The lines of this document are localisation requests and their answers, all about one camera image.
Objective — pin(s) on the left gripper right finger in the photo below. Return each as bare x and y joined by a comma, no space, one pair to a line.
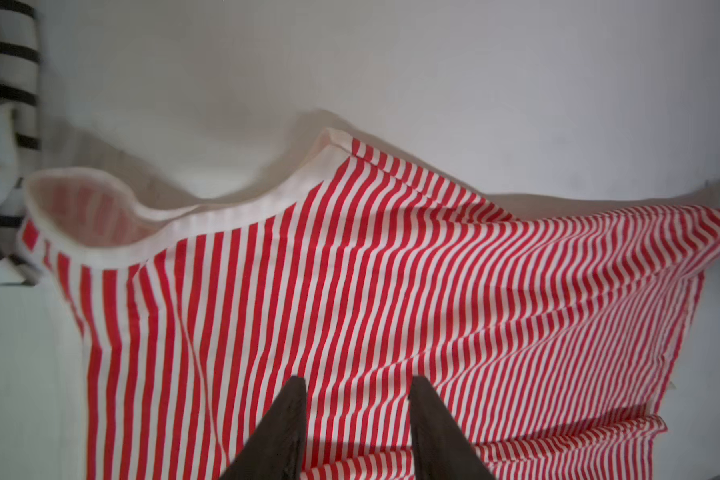
440,448

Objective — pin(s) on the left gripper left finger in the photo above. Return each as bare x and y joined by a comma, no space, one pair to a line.
275,449

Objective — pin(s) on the red white striped tank top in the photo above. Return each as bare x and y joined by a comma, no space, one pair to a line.
551,341

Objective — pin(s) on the black white striped tank top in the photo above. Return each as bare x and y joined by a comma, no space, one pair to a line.
19,132

